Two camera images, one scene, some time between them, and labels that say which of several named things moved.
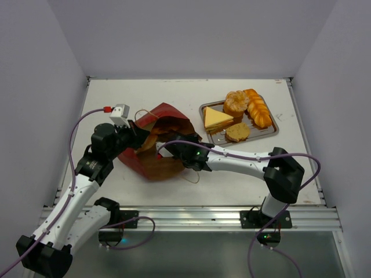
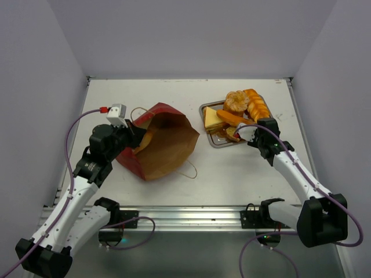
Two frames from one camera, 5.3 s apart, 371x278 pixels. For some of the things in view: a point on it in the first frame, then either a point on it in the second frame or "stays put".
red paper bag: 164,122 stays put
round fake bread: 237,132 stays put
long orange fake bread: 152,137 -> 233,119
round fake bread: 236,103 stays put
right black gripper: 176,144 -> 258,138
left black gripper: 137,134 stays put
